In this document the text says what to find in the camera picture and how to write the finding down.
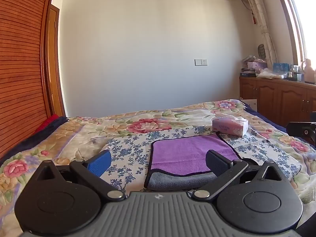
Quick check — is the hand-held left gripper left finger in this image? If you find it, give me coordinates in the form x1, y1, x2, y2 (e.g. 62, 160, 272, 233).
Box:
32, 150, 126, 202

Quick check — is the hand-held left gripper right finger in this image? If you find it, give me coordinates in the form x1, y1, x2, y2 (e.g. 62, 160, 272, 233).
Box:
192, 150, 287, 201

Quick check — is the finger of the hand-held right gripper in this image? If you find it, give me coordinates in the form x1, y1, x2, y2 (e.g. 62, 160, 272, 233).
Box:
286, 121, 316, 147

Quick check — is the purple and grey towel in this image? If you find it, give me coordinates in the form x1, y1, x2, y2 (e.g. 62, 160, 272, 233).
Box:
144, 132, 244, 191

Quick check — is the dark blue blanket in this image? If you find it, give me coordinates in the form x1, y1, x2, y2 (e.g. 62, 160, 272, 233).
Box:
0, 116, 70, 165
241, 100, 316, 151

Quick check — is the blue floral cloth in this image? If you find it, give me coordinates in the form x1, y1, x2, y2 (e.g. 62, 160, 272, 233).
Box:
100, 125, 303, 196

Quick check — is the pink tissue box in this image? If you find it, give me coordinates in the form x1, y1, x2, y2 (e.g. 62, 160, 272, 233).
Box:
212, 112, 249, 138

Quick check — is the wooden cabinet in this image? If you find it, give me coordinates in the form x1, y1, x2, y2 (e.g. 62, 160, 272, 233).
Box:
239, 76, 316, 129

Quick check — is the white flat box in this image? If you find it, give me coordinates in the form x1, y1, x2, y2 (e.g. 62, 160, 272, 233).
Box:
243, 99, 258, 112

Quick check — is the pink jug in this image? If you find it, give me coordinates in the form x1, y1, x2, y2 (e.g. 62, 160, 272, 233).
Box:
301, 58, 316, 84

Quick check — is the floral bedspread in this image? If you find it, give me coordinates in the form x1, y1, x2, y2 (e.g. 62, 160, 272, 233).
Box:
0, 99, 316, 237

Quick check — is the clear plastic bag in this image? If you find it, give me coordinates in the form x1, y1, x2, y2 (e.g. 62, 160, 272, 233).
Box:
256, 68, 289, 80

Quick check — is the blue box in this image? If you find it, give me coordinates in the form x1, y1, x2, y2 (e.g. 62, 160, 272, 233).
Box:
273, 62, 289, 73

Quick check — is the red cloth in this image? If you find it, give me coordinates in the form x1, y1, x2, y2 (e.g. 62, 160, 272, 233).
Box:
34, 114, 60, 134

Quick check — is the stack of dark books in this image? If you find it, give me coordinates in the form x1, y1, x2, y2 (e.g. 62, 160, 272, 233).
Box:
240, 68, 257, 77

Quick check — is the lavender box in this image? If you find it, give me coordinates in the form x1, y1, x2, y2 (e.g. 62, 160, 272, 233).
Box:
247, 61, 268, 73

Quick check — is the dark hand fan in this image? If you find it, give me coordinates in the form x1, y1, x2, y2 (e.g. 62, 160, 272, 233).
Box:
257, 44, 267, 62

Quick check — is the patterned cream curtain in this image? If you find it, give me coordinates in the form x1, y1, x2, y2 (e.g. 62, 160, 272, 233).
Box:
241, 0, 280, 68

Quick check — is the wooden room door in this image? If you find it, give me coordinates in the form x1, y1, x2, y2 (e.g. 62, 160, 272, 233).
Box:
46, 4, 66, 117

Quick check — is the window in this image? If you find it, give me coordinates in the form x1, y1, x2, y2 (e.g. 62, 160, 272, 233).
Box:
278, 0, 316, 66

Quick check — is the louvered wooden wardrobe door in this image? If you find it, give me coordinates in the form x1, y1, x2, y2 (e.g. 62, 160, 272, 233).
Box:
0, 0, 67, 159

